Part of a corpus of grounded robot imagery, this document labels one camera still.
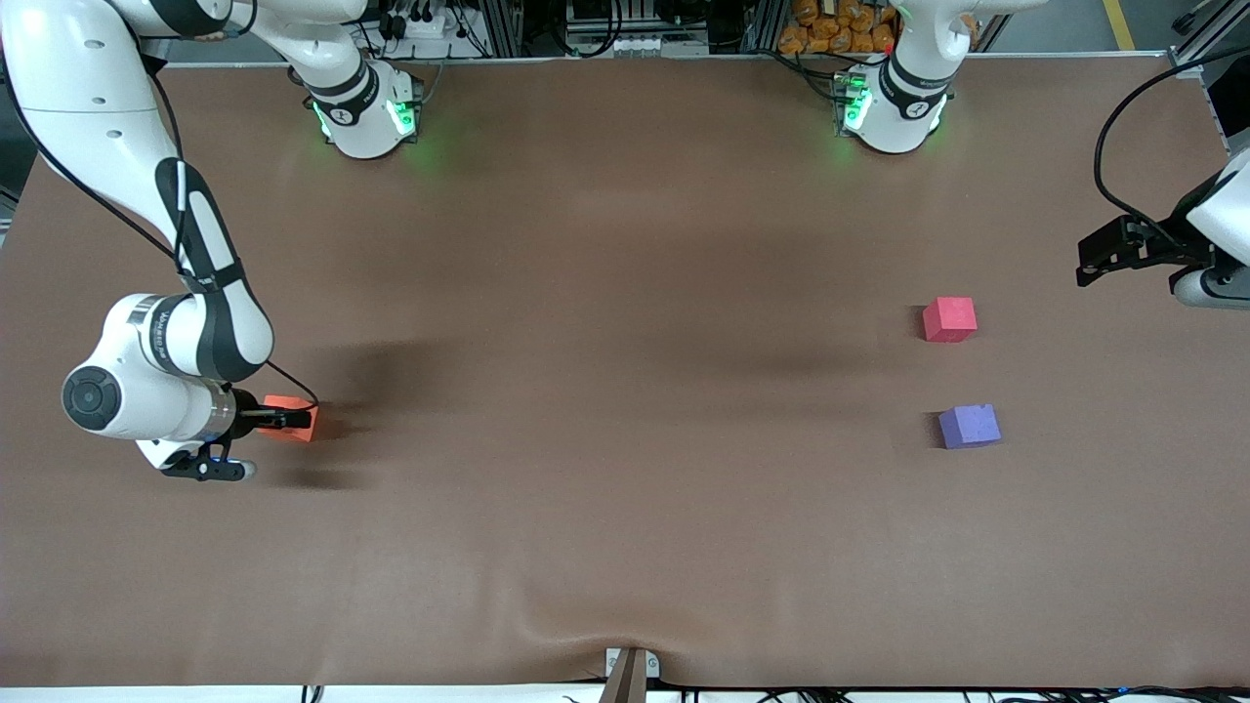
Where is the orange foam block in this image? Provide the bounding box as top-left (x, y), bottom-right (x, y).
top-left (260, 394), bottom-right (320, 443)

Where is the red foam block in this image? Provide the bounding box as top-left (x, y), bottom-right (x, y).
top-left (922, 297), bottom-right (978, 344)

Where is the purple foam block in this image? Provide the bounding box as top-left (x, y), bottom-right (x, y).
top-left (937, 403), bottom-right (1002, 450)

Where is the bag of oranges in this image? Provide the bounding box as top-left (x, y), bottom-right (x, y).
top-left (778, 0), bottom-right (899, 56)

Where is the brown table mat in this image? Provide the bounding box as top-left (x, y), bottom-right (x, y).
top-left (0, 54), bottom-right (1250, 689)

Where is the white power strip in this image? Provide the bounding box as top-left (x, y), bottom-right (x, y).
top-left (376, 10), bottom-right (450, 42)

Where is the brown wooden strip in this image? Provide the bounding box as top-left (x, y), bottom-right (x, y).
top-left (598, 649), bottom-right (650, 703)

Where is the white terminal block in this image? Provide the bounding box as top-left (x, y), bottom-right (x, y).
top-left (605, 34), bottom-right (710, 59)

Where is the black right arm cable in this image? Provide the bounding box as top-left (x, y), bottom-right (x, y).
top-left (0, 39), bottom-right (320, 411)

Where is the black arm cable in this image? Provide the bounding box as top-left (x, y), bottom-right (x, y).
top-left (1093, 47), bottom-right (1250, 245)
top-left (0, 39), bottom-right (320, 411)

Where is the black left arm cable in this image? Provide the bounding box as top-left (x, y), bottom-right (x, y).
top-left (1093, 47), bottom-right (1250, 245)

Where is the aluminium frame post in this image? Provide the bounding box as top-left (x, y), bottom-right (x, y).
top-left (742, 0), bottom-right (788, 55)
top-left (483, 0), bottom-right (524, 58)

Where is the metal clamp bracket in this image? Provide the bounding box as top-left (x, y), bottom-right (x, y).
top-left (604, 647), bottom-right (661, 681)

